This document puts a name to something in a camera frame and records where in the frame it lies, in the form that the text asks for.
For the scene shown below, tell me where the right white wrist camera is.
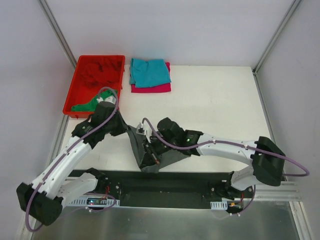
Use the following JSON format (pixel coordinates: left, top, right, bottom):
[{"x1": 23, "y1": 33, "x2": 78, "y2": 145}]
[{"x1": 136, "y1": 122, "x2": 152, "y2": 136}]

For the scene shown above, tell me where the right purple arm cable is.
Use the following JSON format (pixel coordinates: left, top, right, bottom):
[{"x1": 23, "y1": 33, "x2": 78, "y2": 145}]
[{"x1": 141, "y1": 117, "x2": 310, "y2": 178}]

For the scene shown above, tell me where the right white cable duct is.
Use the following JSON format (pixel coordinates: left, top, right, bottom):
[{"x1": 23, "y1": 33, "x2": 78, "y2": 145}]
[{"x1": 210, "y1": 200, "x2": 228, "y2": 211}]

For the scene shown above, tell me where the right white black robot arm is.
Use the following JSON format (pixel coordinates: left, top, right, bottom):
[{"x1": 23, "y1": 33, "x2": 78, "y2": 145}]
[{"x1": 136, "y1": 117, "x2": 285, "y2": 200}]

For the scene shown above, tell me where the left white cable duct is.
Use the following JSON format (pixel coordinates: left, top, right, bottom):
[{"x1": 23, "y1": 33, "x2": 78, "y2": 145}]
[{"x1": 67, "y1": 196, "x2": 120, "y2": 208}]

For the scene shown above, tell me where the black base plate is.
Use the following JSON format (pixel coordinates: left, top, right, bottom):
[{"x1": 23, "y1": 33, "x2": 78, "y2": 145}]
[{"x1": 102, "y1": 170, "x2": 229, "y2": 209}]

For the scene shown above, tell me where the red plastic bin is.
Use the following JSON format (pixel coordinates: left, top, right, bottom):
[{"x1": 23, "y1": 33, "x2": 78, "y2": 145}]
[{"x1": 62, "y1": 55, "x2": 125, "y2": 119}]

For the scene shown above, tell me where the white cable duct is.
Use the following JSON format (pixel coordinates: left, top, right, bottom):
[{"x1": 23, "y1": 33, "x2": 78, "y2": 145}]
[
  {"x1": 210, "y1": 200, "x2": 228, "y2": 211},
  {"x1": 67, "y1": 196, "x2": 120, "y2": 208}
]

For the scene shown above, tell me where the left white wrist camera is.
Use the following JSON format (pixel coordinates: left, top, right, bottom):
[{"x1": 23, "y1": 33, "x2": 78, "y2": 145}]
[{"x1": 96, "y1": 95, "x2": 117, "y2": 105}]

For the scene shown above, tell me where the folded magenta t shirt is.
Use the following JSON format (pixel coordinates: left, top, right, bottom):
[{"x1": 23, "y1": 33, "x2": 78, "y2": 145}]
[{"x1": 130, "y1": 62, "x2": 171, "y2": 94}]

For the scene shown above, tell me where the green t shirt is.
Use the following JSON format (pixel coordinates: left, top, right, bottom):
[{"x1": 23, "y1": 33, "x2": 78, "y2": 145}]
[{"x1": 71, "y1": 89, "x2": 114, "y2": 112}]

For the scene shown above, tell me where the right aluminium rail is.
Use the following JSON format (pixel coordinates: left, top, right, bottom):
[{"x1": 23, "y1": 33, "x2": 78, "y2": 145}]
[{"x1": 255, "y1": 72, "x2": 288, "y2": 155}]

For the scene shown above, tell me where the grey t shirt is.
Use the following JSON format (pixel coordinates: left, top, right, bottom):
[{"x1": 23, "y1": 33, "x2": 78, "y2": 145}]
[{"x1": 127, "y1": 126, "x2": 191, "y2": 173}]

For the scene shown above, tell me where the left aluminium frame post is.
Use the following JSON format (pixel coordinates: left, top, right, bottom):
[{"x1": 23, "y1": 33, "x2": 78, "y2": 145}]
[{"x1": 37, "y1": 0, "x2": 77, "y2": 69}]

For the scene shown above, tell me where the aluminium rail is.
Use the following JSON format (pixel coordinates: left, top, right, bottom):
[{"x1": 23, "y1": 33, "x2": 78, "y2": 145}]
[
  {"x1": 255, "y1": 72, "x2": 288, "y2": 155},
  {"x1": 46, "y1": 115, "x2": 69, "y2": 167}
]

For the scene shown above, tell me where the right aluminium frame post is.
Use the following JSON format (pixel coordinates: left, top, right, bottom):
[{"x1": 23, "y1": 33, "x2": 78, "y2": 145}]
[{"x1": 252, "y1": 0, "x2": 303, "y2": 76}]

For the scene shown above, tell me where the red t shirt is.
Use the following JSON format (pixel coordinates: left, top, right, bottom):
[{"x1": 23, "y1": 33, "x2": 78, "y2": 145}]
[{"x1": 78, "y1": 55, "x2": 123, "y2": 90}]

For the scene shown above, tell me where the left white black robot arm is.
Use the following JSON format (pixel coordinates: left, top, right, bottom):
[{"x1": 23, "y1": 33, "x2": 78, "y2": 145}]
[{"x1": 16, "y1": 101, "x2": 128, "y2": 232}]

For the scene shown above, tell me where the left aluminium rail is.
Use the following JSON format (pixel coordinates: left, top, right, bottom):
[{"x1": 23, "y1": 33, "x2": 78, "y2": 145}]
[{"x1": 46, "y1": 115, "x2": 69, "y2": 167}]

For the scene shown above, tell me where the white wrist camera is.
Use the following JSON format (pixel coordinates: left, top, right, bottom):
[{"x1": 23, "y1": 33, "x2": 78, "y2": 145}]
[
  {"x1": 96, "y1": 95, "x2": 117, "y2": 105},
  {"x1": 136, "y1": 122, "x2": 152, "y2": 136}
]

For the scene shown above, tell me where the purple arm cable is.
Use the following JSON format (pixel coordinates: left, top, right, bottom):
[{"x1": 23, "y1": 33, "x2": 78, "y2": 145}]
[
  {"x1": 141, "y1": 117, "x2": 310, "y2": 178},
  {"x1": 25, "y1": 86, "x2": 119, "y2": 233}
]

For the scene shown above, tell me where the folded teal t shirt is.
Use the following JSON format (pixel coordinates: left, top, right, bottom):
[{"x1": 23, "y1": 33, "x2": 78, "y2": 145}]
[{"x1": 129, "y1": 58, "x2": 171, "y2": 88}]

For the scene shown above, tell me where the aluminium frame post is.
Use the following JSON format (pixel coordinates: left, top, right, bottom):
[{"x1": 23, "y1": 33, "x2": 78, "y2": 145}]
[
  {"x1": 37, "y1": 0, "x2": 77, "y2": 69},
  {"x1": 252, "y1": 0, "x2": 303, "y2": 76}
]

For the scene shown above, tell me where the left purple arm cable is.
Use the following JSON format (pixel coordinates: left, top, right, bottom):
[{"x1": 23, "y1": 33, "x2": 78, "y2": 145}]
[{"x1": 25, "y1": 86, "x2": 119, "y2": 233}]

